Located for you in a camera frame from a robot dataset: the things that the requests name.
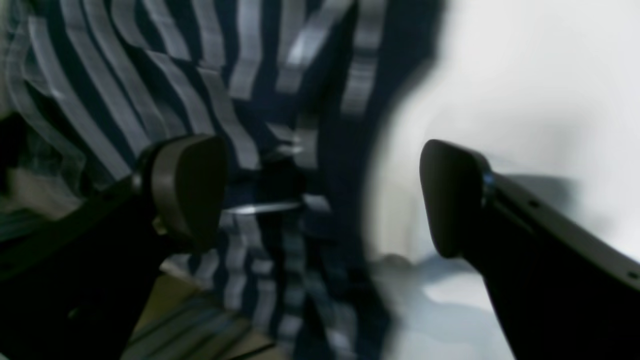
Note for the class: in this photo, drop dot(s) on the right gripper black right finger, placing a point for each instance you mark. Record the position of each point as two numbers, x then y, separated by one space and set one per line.
559 293

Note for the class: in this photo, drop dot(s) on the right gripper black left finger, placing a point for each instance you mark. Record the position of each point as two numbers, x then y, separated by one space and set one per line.
75 289

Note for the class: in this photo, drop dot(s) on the navy white striped t-shirt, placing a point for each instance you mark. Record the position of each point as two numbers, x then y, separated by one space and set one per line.
297 89

